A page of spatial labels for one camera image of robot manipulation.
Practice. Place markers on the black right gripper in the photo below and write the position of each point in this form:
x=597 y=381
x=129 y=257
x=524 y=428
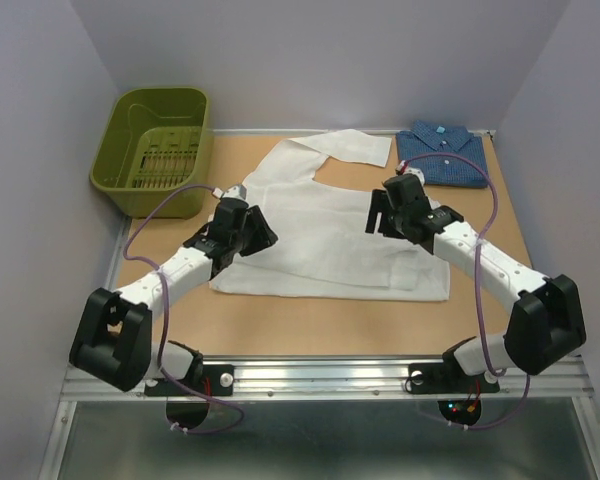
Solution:
x=381 y=202

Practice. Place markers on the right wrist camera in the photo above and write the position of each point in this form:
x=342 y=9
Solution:
x=404 y=168

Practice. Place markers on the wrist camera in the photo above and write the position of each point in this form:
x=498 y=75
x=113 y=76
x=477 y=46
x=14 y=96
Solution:
x=404 y=168
x=237 y=191

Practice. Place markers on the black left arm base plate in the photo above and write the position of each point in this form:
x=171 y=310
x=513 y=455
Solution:
x=210 y=379

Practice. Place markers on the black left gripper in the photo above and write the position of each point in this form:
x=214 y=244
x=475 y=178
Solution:
x=263 y=236

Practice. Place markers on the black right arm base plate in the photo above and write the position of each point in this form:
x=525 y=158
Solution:
x=438 y=378

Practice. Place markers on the green plastic laundry basket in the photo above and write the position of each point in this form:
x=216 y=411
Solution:
x=156 y=141

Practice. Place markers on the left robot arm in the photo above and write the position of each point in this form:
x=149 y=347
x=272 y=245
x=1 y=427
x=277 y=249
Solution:
x=113 y=341

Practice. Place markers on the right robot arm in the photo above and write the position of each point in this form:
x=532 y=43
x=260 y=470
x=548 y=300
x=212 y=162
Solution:
x=545 y=316

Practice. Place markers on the aluminium mounting rail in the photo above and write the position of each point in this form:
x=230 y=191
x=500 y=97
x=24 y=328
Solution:
x=338 y=378

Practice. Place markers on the white long sleeve shirt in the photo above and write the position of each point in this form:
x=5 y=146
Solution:
x=323 y=249

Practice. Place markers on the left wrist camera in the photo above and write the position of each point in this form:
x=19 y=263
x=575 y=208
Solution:
x=237 y=191

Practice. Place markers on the folded blue checked shirt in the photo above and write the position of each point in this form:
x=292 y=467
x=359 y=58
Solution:
x=447 y=155

